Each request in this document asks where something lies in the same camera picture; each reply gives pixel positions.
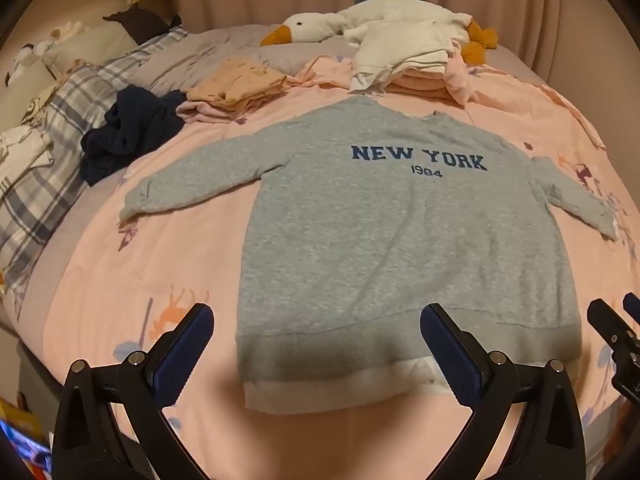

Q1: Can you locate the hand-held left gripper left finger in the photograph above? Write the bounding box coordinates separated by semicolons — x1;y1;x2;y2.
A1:
51;302;216;480

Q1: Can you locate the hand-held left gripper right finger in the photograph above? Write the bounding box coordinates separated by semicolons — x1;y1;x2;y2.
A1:
420;302;586;480

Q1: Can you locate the grey sweatshirt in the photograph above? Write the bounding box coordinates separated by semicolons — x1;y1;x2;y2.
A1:
119;96;619;415

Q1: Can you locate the pink printed duvet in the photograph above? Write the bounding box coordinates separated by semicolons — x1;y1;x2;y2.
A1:
42;54;640;480

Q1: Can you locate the colourful box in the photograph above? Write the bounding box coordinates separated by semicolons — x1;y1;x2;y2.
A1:
0;397;54;467

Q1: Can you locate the navy garment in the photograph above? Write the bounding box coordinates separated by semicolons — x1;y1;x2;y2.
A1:
81;85;188;186

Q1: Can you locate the pale pink folded garment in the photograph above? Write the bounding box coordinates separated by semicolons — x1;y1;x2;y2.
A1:
177;91;281;126

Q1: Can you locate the peach folded garment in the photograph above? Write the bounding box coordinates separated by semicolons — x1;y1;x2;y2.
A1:
186;57;289;111

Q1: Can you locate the plaid grey blanket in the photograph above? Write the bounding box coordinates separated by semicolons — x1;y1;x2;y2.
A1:
0;27;189;306

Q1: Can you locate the lilac bed sheet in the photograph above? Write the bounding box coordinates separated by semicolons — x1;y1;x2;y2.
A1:
125;24;361;96

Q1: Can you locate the white garment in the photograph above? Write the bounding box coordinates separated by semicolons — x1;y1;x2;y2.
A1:
347;20;463;95

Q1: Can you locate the cartoon printed pillow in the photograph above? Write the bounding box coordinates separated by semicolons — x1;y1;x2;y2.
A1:
0;45;57;126

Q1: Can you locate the brown cloth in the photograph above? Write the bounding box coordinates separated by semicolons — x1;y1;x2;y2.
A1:
102;6;182;44

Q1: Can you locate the small white plush toy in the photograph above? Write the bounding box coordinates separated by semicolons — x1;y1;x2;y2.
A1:
30;20;87;56

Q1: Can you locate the white goose plush toy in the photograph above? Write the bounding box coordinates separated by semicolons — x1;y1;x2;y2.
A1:
259;0;500;66

